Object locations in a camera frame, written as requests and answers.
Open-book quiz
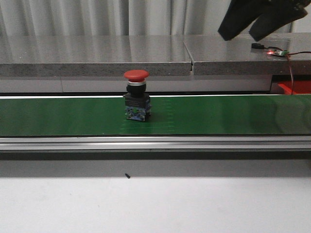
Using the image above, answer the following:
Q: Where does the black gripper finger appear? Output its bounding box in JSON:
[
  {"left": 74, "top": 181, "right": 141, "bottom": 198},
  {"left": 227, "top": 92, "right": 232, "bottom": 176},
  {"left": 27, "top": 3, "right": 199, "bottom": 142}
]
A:
[
  {"left": 249, "top": 0, "right": 308, "bottom": 41},
  {"left": 218, "top": 0, "right": 262, "bottom": 41}
]

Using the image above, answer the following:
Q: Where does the black connector plug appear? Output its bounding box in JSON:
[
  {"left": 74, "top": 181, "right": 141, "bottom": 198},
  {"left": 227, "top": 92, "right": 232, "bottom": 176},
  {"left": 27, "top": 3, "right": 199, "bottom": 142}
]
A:
[{"left": 251, "top": 43, "right": 265, "bottom": 50}]

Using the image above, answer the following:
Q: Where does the small green circuit board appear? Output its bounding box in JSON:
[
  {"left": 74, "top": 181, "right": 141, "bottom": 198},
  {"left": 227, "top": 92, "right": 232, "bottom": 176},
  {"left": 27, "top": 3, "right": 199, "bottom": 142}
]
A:
[{"left": 266, "top": 49, "right": 289, "bottom": 57}]

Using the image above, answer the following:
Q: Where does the grey stone countertop slab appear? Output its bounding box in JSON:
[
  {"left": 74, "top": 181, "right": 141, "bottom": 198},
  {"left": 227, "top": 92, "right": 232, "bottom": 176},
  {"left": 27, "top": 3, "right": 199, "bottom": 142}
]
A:
[{"left": 0, "top": 33, "right": 311, "bottom": 77}]

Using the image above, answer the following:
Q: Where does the red plastic tray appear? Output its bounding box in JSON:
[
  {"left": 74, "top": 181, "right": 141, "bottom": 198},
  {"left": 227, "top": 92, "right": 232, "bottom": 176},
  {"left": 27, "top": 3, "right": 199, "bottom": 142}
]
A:
[{"left": 277, "top": 81, "right": 311, "bottom": 95}]

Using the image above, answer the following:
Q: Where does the green conveyor belt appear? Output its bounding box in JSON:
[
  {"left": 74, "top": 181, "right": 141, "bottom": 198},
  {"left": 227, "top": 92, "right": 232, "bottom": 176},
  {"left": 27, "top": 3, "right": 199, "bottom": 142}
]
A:
[{"left": 0, "top": 95, "right": 311, "bottom": 137}]

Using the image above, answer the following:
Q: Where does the grey pleated curtain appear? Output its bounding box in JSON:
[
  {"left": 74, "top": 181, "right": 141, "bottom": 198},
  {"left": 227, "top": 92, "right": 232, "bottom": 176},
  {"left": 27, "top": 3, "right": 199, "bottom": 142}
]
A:
[{"left": 0, "top": 0, "right": 311, "bottom": 37}]

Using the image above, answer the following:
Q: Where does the red black wire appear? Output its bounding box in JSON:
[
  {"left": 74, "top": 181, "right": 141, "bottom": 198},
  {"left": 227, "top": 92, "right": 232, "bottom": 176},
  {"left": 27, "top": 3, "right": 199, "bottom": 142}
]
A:
[{"left": 261, "top": 46, "right": 311, "bottom": 96}]

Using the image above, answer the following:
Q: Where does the aluminium conveyor frame rail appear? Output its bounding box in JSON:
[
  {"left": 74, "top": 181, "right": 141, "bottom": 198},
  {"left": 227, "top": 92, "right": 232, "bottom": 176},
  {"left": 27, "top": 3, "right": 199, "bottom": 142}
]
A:
[{"left": 0, "top": 135, "right": 311, "bottom": 151}]

